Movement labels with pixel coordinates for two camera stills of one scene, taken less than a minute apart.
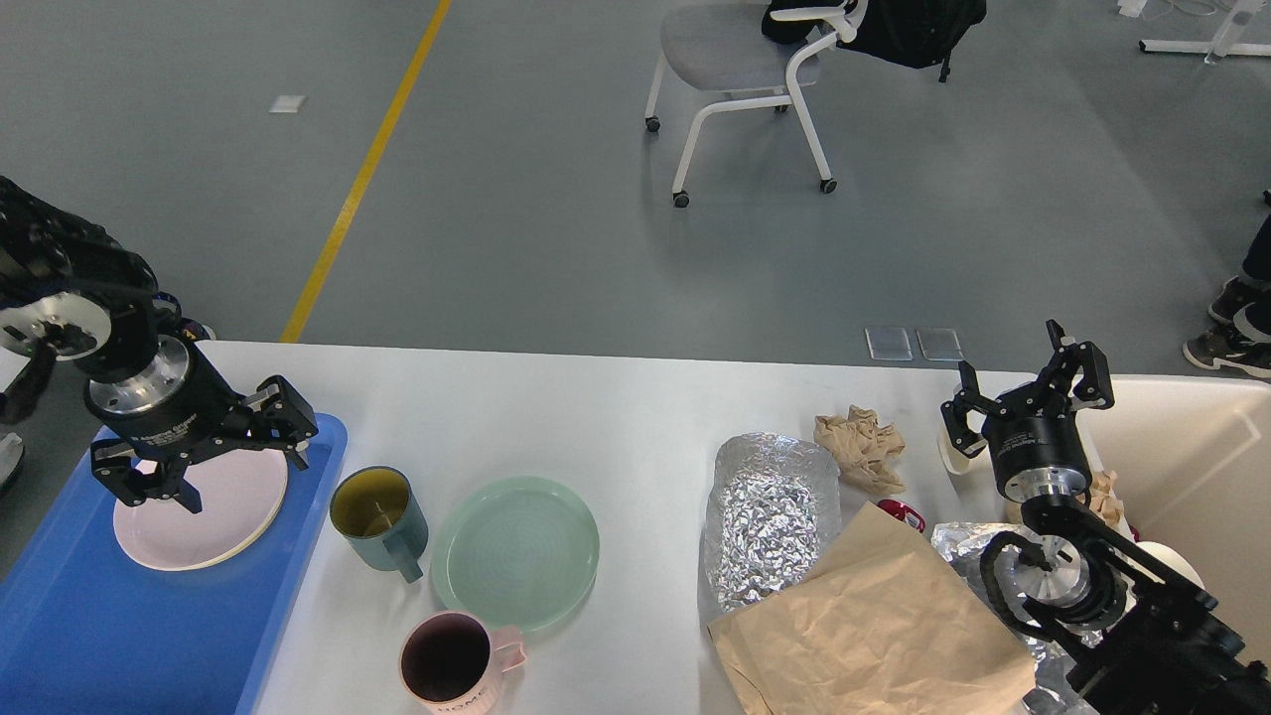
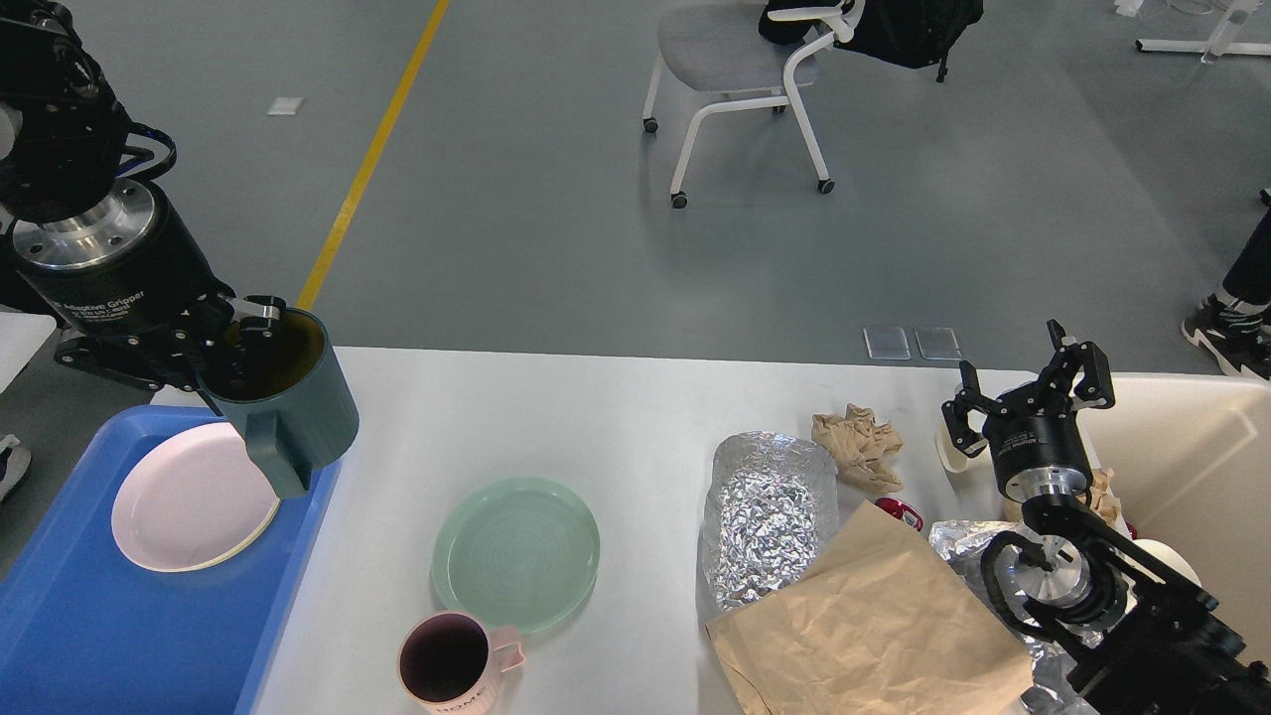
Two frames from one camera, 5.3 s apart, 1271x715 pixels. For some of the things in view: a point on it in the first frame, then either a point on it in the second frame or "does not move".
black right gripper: [1038, 450] does not move
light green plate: [520, 551] does not move
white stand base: [1236, 15] does not move
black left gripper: [178, 404] to [137, 295]
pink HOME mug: [451, 662] does not move
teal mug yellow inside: [375, 512] to [309, 418]
